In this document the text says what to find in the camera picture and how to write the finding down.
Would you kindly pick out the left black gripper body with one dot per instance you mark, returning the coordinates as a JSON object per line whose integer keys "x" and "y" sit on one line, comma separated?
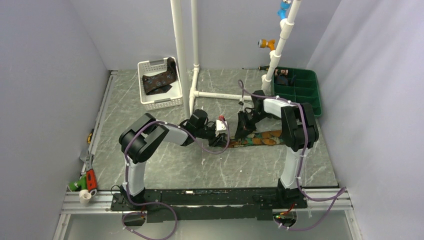
{"x": 208, "y": 132}

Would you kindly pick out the white pipe coupling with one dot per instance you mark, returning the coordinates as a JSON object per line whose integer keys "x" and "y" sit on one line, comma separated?
{"x": 84, "y": 197}

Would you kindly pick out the black yellow screwdriver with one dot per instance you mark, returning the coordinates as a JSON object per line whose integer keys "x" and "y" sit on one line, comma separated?
{"x": 261, "y": 68}

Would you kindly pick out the green pipe fitting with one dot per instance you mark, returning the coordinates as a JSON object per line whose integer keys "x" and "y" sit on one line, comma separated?
{"x": 76, "y": 186}

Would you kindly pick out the rolled dark tie in tray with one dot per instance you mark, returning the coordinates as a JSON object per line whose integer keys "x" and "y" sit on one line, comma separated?
{"x": 281, "y": 77}

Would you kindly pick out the red grey pipe wrench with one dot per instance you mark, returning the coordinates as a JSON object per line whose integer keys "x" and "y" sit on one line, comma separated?
{"x": 87, "y": 158}

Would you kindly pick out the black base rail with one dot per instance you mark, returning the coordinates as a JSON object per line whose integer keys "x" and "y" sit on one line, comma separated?
{"x": 260, "y": 203}

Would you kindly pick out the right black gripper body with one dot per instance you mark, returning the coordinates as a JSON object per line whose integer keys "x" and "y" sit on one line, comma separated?
{"x": 254, "y": 117}

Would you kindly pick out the white perforated plastic basket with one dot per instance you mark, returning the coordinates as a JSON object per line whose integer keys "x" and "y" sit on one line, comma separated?
{"x": 174, "y": 97}

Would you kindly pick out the dark brown patterned tie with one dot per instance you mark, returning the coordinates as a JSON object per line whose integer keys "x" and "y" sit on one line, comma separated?
{"x": 161, "y": 82}

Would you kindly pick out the green compartment tray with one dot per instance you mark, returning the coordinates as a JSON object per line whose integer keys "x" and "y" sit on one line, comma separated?
{"x": 304, "y": 88}

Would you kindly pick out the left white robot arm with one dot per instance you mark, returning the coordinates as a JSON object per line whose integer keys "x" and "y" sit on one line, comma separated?
{"x": 140, "y": 141}

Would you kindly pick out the yellow black tape measure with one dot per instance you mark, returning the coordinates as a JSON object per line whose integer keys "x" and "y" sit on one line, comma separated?
{"x": 89, "y": 137}

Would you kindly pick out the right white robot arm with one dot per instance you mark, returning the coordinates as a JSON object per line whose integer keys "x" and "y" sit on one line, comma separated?
{"x": 299, "y": 132}

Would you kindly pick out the colourful patterned tie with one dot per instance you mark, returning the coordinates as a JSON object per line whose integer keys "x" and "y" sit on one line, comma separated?
{"x": 265, "y": 138}

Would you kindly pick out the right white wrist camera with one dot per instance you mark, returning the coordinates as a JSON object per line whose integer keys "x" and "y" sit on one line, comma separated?
{"x": 243, "y": 102}

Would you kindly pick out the orange nozzle fitting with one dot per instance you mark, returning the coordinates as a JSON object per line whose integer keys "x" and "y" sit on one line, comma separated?
{"x": 263, "y": 43}

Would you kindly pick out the blue nozzle fitting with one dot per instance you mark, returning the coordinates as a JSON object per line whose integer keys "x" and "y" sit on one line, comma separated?
{"x": 283, "y": 8}

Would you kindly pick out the white PVC pipe frame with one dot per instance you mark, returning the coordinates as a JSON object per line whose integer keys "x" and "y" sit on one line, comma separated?
{"x": 221, "y": 32}

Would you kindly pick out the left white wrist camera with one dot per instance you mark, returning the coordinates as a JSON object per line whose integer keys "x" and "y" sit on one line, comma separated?
{"x": 221, "y": 126}

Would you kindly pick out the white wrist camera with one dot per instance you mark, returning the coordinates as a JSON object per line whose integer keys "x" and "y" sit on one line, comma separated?
{"x": 243, "y": 102}
{"x": 221, "y": 126}

